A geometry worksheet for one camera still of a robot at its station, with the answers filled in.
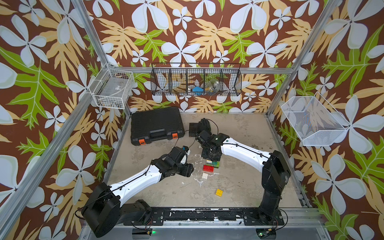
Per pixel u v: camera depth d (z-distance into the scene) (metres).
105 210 0.40
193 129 1.04
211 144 0.61
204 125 1.11
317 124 0.77
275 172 0.47
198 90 0.94
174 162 0.63
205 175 0.86
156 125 1.04
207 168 0.89
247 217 0.72
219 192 0.80
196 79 0.98
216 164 0.89
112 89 0.86
